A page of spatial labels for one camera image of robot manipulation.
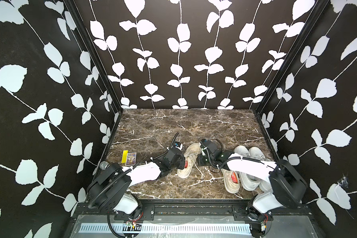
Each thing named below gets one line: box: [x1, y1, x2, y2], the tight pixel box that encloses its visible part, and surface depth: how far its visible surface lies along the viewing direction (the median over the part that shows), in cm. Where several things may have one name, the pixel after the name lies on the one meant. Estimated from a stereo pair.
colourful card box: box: [124, 152, 137, 167], surface depth 94 cm
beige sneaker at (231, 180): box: [220, 168, 240, 194], surface depth 81 cm
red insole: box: [231, 171, 239, 184], surface depth 83 cm
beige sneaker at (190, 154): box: [176, 142, 201, 179], surface depth 87 cm
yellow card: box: [120, 149, 129, 164], surface depth 95 cm
